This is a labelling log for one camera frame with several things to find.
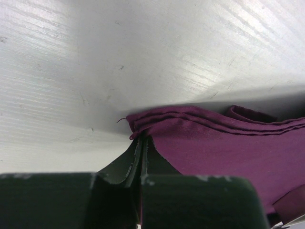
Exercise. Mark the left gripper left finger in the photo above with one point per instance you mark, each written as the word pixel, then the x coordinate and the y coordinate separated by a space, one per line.
pixel 122 170

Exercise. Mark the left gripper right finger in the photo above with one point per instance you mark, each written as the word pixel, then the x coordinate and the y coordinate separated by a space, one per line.
pixel 153 163

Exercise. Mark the purple surgical cloth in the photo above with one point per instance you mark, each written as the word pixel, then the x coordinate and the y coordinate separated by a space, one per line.
pixel 242 142

